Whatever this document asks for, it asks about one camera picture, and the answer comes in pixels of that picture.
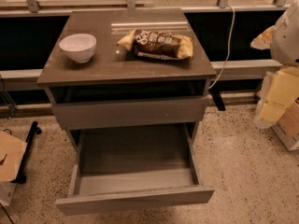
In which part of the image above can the black metal bracket foot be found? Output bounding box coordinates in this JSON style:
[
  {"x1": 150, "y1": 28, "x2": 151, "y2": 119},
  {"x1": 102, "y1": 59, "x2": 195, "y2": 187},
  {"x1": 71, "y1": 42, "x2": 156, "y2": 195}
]
[{"x1": 209, "y1": 88, "x2": 226, "y2": 111}]

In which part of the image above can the grey drawer cabinet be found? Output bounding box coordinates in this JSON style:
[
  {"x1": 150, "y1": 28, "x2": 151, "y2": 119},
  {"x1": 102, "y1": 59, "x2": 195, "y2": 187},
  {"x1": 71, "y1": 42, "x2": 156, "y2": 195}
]
[{"x1": 36, "y1": 8, "x2": 218, "y2": 217}]

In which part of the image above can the cardboard sheet on left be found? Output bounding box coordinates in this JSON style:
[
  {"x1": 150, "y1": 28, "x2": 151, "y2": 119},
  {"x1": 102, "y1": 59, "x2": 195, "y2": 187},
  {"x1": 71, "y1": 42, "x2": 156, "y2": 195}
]
[{"x1": 0, "y1": 132, "x2": 27, "y2": 182}]

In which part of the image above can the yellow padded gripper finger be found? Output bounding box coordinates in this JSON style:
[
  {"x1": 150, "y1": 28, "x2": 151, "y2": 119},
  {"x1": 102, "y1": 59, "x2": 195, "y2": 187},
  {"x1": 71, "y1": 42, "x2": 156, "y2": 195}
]
[{"x1": 250, "y1": 26, "x2": 275, "y2": 50}]

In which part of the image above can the cardboard box on right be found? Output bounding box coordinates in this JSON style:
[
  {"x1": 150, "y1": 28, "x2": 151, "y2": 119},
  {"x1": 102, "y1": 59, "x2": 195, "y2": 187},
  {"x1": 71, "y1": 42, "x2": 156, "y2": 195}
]
[{"x1": 272, "y1": 100, "x2": 299, "y2": 151}]

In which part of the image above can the open grey middle drawer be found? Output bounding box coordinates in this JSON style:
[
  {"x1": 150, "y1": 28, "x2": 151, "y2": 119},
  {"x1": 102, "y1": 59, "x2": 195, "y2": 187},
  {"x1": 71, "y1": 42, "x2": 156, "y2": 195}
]
[{"x1": 55, "y1": 123, "x2": 214, "y2": 216}]

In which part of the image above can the black stand leg left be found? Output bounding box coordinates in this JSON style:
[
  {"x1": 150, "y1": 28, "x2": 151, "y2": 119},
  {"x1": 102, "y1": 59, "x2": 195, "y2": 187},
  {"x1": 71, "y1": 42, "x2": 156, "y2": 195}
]
[{"x1": 13, "y1": 121, "x2": 42, "y2": 184}]

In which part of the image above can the brown chip bag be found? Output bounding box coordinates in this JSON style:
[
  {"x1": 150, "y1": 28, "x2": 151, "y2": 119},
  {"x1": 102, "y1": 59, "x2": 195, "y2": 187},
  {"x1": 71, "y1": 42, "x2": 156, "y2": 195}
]
[{"x1": 117, "y1": 29, "x2": 193, "y2": 60}]

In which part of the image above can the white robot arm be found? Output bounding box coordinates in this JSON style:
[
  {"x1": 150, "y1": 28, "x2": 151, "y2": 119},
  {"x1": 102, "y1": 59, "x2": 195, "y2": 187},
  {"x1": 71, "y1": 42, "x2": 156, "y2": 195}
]
[{"x1": 250, "y1": 0, "x2": 299, "y2": 66}]

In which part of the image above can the white power cable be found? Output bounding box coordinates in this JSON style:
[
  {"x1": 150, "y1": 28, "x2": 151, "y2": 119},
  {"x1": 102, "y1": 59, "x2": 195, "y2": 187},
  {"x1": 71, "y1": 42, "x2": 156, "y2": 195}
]
[{"x1": 207, "y1": 5, "x2": 236, "y2": 91}]

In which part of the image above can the white ceramic bowl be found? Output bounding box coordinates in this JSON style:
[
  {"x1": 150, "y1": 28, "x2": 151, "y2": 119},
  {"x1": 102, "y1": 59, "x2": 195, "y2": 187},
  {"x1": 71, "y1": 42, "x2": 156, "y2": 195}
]
[{"x1": 59, "y1": 34, "x2": 97, "y2": 63}]

